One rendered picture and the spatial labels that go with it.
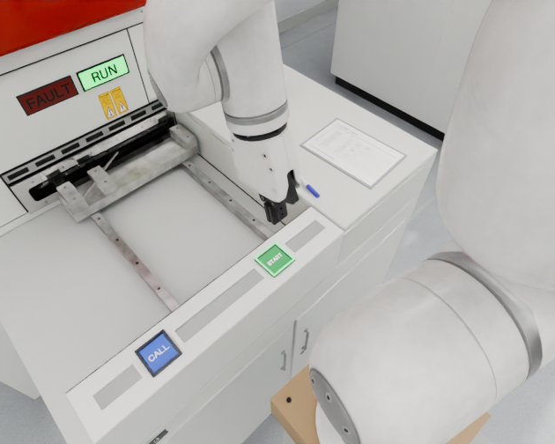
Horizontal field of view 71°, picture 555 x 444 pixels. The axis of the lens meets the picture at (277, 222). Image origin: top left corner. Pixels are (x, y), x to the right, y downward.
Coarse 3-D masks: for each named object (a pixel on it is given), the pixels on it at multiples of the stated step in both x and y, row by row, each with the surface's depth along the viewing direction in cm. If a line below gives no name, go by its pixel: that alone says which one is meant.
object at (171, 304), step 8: (96, 216) 96; (96, 224) 97; (104, 224) 94; (104, 232) 93; (112, 232) 93; (112, 240) 91; (120, 240) 91; (120, 248) 90; (128, 248) 90; (128, 256) 88; (136, 256) 88; (136, 264) 87; (144, 272) 86; (144, 280) 86; (152, 280) 85; (152, 288) 83; (160, 288) 83; (160, 296) 82; (168, 296) 82; (168, 304) 81; (176, 304) 81
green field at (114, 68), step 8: (104, 64) 89; (112, 64) 90; (120, 64) 91; (88, 72) 87; (96, 72) 88; (104, 72) 90; (112, 72) 91; (120, 72) 92; (88, 80) 88; (96, 80) 90; (104, 80) 91; (88, 88) 89
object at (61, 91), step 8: (64, 80) 85; (48, 88) 83; (56, 88) 84; (64, 88) 86; (72, 88) 87; (24, 96) 81; (32, 96) 82; (40, 96) 83; (48, 96) 84; (56, 96) 85; (64, 96) 87; (24, 104) 82; (32, 104) 83; (40, 104) 84; (48, 104) 85; (32, 112) 84
